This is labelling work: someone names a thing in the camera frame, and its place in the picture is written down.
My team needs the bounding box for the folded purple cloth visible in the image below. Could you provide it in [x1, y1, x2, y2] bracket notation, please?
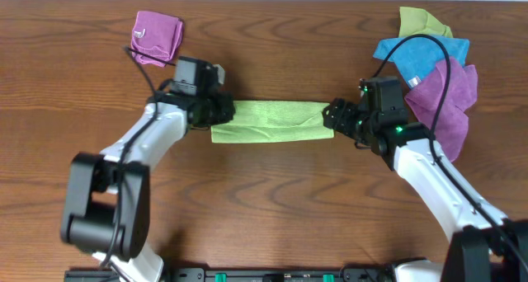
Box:
[130, 11, 184, 67]

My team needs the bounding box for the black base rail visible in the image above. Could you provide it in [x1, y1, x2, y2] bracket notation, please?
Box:
[64, 258, 450, 282]

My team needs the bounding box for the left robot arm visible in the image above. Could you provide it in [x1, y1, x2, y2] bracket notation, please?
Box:
[60, 56, 235, 281]

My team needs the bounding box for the blue cloth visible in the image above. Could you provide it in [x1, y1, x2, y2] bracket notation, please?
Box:
[389, 35, 470, 89]

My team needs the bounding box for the light green cloth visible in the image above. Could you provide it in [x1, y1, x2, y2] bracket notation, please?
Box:
[211, 101, 334, 143]

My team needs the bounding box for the olive green cloth at back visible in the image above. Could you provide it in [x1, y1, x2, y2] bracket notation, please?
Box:
[398, 7, 453, 38]

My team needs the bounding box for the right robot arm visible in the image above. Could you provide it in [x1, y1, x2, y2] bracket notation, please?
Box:
[323, 78, 527, 281]

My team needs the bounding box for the purple crumpled cloth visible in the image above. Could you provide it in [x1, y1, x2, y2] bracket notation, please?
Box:
[405, 57, 478, 162]

